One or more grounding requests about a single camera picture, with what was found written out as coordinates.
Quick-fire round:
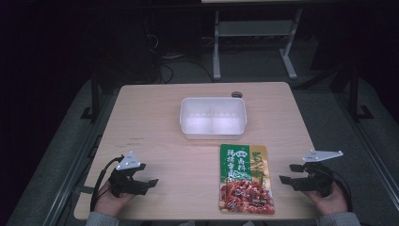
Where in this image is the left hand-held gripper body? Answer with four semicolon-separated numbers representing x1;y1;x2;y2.
107;151;149;199

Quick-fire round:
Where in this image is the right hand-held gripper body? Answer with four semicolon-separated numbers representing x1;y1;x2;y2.
294;149;344;199

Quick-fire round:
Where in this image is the green and red sauce packet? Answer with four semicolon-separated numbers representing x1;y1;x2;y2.
218;143;276;216

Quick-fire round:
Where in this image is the white divided plastic container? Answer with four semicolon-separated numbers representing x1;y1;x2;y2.
179;96;248;140

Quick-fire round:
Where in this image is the person's right hand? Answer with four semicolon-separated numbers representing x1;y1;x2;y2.
302;181;349;217

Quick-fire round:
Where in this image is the person's left hand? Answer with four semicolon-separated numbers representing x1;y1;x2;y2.
93;181;136;218

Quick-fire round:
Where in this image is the white metal stand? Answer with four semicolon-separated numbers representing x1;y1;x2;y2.
212;8;304;81

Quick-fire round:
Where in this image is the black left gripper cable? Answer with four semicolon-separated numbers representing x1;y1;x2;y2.
89;154;125;213

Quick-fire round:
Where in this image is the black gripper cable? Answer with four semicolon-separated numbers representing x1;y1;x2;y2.
89;154;125;213
328;169;354;213

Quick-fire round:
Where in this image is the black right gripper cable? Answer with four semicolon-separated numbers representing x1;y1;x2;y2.
328;169;354;213

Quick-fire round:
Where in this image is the aluminium frame rail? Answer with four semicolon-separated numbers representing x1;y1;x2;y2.
332;92;399;203
40;90;122;226

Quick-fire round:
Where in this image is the black metal frame post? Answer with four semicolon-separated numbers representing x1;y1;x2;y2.
346;63;375;122
79;77;103;123

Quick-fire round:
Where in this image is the black floor cable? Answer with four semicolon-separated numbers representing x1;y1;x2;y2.
158;57;216;85

